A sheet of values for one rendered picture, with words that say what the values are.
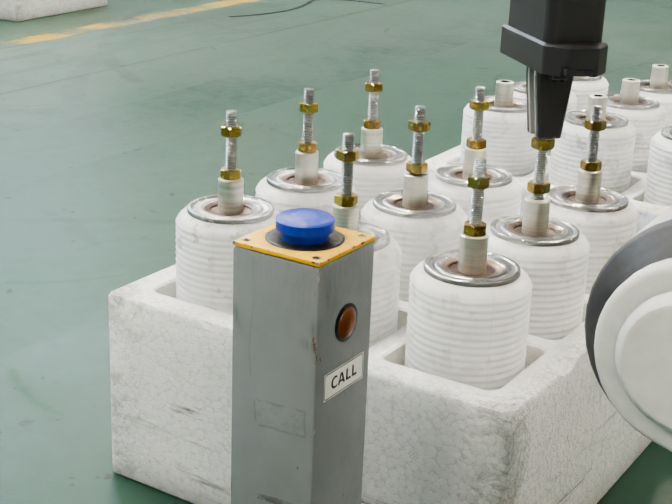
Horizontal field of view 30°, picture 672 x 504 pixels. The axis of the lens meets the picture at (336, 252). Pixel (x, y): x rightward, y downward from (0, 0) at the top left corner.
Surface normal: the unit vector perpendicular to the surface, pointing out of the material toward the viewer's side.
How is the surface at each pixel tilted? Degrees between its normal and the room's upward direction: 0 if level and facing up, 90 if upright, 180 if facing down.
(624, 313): 90
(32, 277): 0
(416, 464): 90
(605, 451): 90
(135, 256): 0
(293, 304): 90
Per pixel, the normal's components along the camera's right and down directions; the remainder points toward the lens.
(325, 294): 0.84, 0.22
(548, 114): 0.24, 0.33
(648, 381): -0.51, 0.27
